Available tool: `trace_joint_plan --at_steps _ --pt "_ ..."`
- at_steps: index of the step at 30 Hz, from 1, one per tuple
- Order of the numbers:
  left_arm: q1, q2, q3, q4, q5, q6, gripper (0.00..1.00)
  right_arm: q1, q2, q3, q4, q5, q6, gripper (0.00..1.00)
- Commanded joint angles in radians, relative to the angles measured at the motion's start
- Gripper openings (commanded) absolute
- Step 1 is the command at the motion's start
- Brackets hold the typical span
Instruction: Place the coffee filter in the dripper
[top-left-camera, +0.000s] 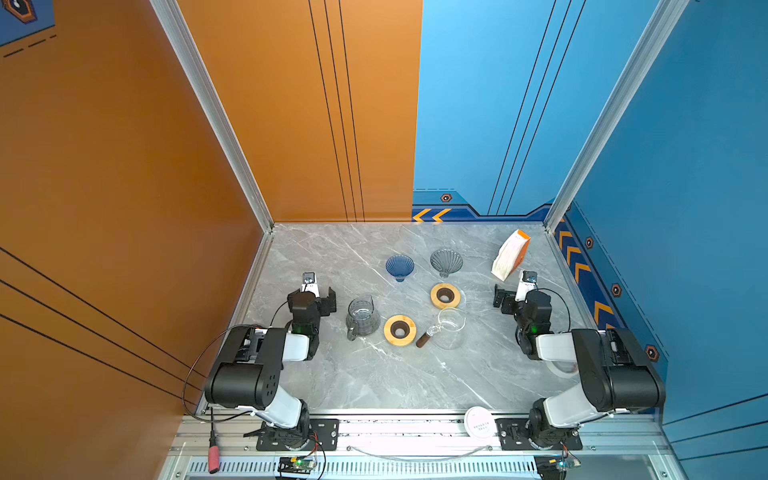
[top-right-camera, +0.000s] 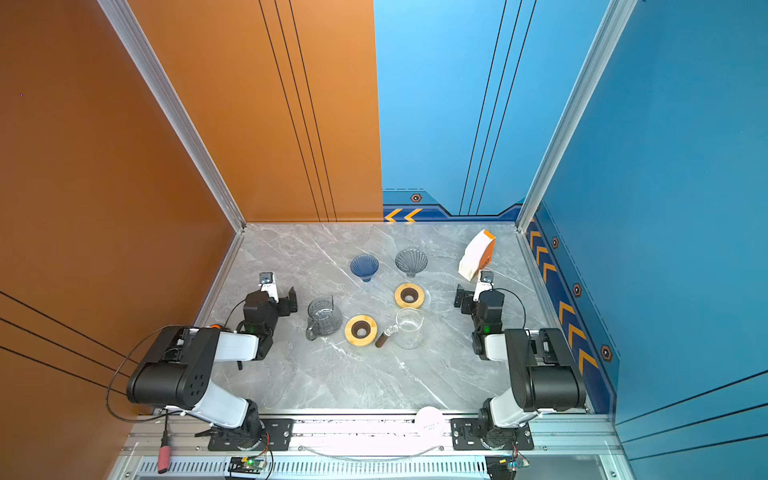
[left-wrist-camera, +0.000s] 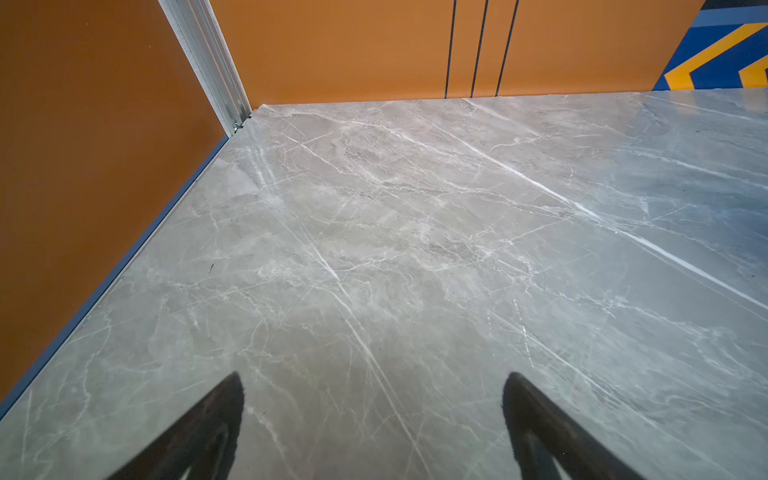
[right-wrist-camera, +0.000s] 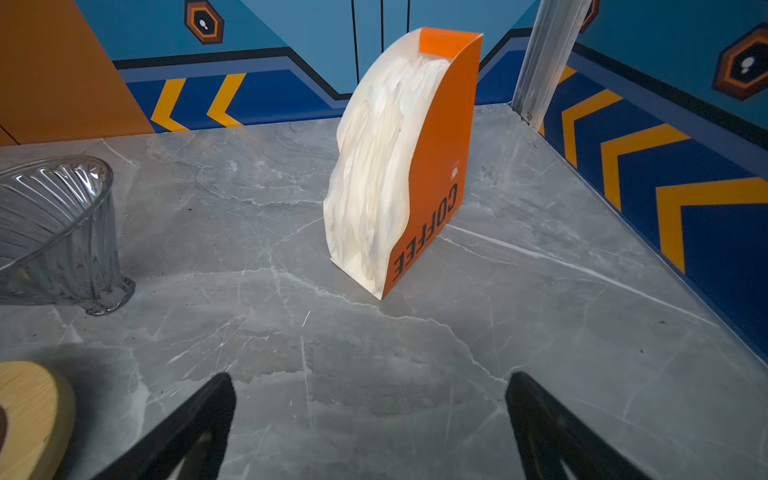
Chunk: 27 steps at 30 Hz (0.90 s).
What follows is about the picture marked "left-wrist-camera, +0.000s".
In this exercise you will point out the aluminium left corner post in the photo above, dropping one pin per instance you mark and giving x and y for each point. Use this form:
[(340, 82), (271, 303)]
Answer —
[(200, 36)]

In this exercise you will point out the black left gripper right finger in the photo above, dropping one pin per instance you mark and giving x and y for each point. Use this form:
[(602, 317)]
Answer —
[(548, 443)]

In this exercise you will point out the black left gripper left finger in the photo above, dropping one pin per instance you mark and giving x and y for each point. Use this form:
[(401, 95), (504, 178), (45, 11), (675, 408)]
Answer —
[(201, 444)]

